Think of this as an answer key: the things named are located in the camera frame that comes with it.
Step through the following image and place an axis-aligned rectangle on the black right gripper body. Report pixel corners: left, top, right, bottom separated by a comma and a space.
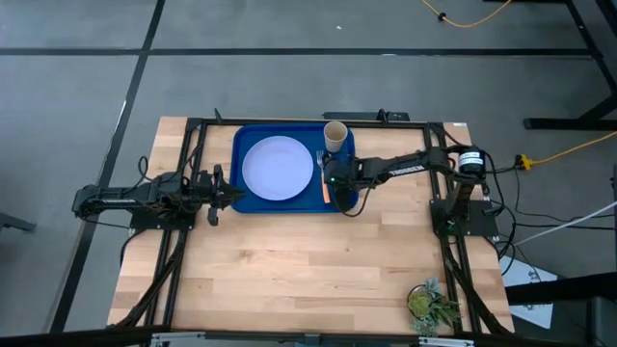
327, 152, 385, 214

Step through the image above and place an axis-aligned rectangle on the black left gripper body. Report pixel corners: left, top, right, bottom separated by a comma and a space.
195, 164, 228, 227

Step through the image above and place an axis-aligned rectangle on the metal fork with orange handle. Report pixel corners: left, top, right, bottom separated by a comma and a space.
315, 149, 333, 204

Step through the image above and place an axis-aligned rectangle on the beige paper cup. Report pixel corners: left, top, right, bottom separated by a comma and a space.
323, 120, 349, 154

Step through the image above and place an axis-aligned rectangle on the blue plastic tray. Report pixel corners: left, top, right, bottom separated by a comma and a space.
229, 123, 361, 215

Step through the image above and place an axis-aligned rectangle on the green succulent in black pot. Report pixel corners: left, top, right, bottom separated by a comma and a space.
407, 278, 463, 337

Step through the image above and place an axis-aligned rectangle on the white paper sheet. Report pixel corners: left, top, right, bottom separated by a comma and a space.
498, 254, 559, 330

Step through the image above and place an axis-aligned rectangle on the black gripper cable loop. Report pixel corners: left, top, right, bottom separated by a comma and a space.
336, 185, 376, 219

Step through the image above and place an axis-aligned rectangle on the black aluminium table frame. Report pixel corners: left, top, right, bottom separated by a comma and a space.
115, 114, 515, 338

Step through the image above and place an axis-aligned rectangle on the black camera mount crossbar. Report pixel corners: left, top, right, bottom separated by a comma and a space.
0, 326, 617, 347

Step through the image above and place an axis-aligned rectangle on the black floor cable bundle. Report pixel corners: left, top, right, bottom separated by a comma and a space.
481, 151, 617, 276

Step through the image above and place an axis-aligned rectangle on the yellow floor cable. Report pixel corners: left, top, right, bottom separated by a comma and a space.
418, 0, 513, 29

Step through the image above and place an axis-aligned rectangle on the yellow extension cord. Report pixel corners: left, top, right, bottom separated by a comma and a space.
515, 130, 617, 171

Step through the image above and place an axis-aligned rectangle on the white floor cable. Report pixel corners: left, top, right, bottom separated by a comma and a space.
513, 200, 617, 247

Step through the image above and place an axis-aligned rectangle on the black desk leg frame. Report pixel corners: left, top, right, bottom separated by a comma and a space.
484, 0, 617, 131

